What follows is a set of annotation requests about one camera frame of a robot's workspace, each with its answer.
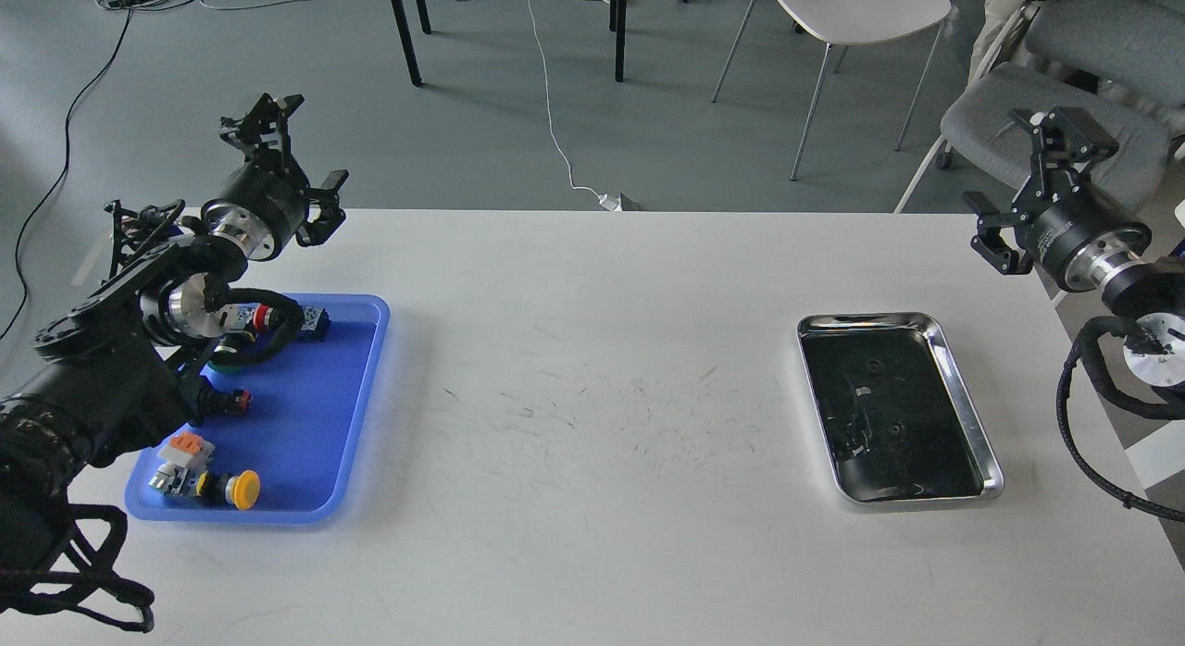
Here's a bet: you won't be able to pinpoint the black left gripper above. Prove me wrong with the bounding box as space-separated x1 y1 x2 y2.
201 92 350 261

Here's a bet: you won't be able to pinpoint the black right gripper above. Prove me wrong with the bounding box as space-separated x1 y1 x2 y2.
962 105 1152 292

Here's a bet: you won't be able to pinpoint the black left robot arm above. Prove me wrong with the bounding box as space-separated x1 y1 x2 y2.
1 94 348 632

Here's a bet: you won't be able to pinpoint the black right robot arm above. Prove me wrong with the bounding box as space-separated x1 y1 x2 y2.
965 105 1184 522

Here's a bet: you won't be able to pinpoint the black contact block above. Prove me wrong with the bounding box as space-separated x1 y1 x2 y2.
296 305 331 343

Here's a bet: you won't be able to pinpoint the grey upholstered chair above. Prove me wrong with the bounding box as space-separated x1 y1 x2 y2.
941 0 1184 211

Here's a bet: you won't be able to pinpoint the blue plastic tray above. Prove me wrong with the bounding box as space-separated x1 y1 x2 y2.
124 294 390 525

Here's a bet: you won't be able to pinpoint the white plastic chair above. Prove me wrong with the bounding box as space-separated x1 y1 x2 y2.
711 0 954 181

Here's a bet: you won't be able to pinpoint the silver metal tray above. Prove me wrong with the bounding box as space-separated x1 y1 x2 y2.
796 312 1004 509

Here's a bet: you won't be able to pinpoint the black table legs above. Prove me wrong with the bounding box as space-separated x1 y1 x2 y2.
385 0 630 87

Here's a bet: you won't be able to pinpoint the red push button switch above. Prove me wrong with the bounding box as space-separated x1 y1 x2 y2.
229 302 284 337

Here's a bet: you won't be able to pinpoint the green push button switch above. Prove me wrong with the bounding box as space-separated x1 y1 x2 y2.
206 338 246 375

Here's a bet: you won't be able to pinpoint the black cable on floor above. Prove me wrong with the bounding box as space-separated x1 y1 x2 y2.
0 0 223 343

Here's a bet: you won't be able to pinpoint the black selector switch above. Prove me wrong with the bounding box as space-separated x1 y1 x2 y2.
196 388 254 416

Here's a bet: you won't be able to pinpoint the white cable on floor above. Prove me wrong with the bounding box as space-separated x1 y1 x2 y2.
198 0 642 213

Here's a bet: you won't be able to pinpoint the orange white switch block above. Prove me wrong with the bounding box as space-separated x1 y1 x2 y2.
148 430 216 498

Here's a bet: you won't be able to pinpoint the yellow push button switch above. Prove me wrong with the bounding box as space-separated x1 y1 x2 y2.
192 471 261 511

